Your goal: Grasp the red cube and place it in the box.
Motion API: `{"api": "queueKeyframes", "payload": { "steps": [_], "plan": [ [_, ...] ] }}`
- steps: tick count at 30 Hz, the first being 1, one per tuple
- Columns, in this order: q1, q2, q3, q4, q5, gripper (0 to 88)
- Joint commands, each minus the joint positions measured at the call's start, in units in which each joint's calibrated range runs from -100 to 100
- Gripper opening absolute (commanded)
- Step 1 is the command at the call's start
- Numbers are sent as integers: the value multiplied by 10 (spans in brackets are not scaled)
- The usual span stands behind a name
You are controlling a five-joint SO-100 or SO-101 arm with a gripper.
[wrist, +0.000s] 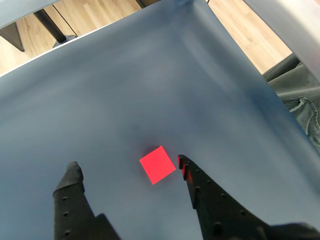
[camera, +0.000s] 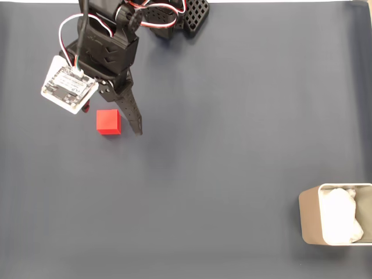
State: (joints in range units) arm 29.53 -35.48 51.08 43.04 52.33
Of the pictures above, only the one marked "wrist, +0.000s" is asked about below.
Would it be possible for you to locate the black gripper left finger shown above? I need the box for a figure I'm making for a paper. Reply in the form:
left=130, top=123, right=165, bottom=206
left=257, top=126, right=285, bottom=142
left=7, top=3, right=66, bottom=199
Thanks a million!
left=52, top=161, right=123, bottom=240

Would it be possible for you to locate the brown cabinet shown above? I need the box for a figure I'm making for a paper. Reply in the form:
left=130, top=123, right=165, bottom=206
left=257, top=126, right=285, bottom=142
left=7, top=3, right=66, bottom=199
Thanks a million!
left=136, top=0, right=162, bottom=9

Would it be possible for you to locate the red cube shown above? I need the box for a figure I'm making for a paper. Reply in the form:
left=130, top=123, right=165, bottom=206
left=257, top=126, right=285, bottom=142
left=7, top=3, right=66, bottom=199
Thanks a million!
left=139, top=145, right=177, bottom=185

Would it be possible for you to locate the dark grey table mat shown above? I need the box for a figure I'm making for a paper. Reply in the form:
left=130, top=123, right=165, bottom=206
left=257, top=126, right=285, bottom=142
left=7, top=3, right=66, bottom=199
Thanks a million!
left=0, top=0, right=317, bottom=240

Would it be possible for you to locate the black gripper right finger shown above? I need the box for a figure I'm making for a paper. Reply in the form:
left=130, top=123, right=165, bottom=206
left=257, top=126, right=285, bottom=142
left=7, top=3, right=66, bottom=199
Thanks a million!
left=176, top=154, right=273, bottom=240

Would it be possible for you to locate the thin black floor cable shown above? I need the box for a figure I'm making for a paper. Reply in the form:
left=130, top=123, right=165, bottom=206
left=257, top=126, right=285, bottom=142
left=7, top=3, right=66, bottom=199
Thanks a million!
left=51, top=3, right=79, bottom=38

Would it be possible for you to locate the dark furniture piece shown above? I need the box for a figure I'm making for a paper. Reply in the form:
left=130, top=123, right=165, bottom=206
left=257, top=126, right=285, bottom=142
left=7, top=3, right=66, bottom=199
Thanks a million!
left=0, top=21, right=26, bottom=53

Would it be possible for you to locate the light grey frame bar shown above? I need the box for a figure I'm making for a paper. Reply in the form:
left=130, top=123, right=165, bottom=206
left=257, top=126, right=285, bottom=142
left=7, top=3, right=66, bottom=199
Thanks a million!
left=243, top=0, right=320, bottom=74
left=0, top=0, right=63, bottom=29

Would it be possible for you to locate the black stand pole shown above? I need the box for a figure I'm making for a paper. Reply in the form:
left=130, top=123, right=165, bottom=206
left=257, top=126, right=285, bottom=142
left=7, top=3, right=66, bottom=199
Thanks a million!
left=33, top=8, right=79, bottom=49

